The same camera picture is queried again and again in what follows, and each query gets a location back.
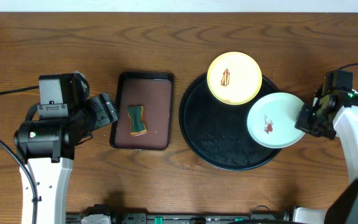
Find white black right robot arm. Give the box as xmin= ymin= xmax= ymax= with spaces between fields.
xmin=291 ymin=70 xmax=358 ymax=223

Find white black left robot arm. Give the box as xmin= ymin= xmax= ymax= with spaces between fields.
xmin=14 ymin=72 xmax=119 ymax=223

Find yellow dirty plate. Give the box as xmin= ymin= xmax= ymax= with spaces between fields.
xmin=206 ymin=52 xmax=262 ymax=105

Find green orange sponge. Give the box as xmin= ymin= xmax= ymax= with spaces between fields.
xmin=127 ymin=105 xmax=147 ymax=136

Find light green plate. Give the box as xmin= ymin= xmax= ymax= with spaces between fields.
xmin=313 ymin=89 xmax=358 ymax=106
xmin=247 ymin=93 xmax=305 ymax=149

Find black rectangular water tray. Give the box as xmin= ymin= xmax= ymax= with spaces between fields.
xmin=109 ymin=72 xmax=174 ymax=151

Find black round tray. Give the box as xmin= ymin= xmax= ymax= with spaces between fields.
xmin=178 ymin=73 xmax=281 ymax=170

